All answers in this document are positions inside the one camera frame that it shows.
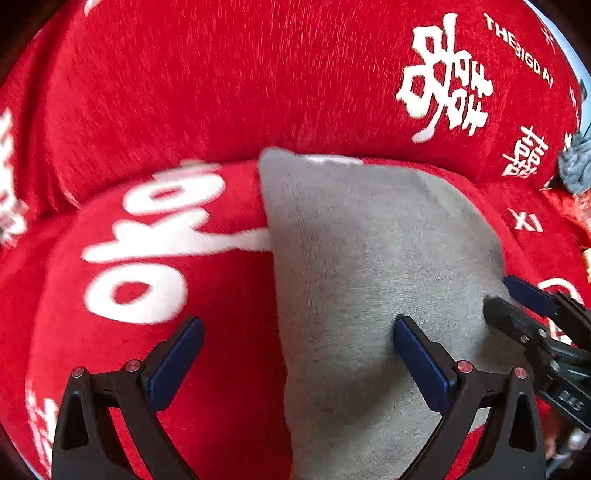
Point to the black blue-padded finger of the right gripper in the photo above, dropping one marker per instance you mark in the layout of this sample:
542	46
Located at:
564	311
510	320

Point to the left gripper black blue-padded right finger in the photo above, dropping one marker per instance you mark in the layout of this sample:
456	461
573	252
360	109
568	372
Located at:
511	445

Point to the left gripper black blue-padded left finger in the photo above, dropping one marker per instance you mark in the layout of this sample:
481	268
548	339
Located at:
86	444

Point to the grey knit sweater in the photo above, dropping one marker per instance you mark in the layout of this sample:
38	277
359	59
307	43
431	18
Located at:
353	248

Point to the person's right hand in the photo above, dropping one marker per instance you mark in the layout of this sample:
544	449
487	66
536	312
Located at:
552	427

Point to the red embroidered cushion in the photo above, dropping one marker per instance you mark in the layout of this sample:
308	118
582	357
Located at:
574	208

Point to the grey-blue crumpled cloth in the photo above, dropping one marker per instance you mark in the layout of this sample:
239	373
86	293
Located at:
574	165

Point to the red sofa cover with characters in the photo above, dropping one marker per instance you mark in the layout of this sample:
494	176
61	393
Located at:
131	133

